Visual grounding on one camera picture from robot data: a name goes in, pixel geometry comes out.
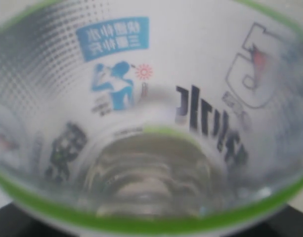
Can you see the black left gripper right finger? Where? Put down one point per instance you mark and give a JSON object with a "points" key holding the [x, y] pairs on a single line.
{"points": [[287, 223]]}

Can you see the clear plastic drink bottle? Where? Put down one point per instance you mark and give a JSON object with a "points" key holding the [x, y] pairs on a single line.
{"points": [[151, 118]]}

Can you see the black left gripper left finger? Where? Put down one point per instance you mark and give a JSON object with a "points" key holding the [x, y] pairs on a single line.
{"points": [[16, 223]]}

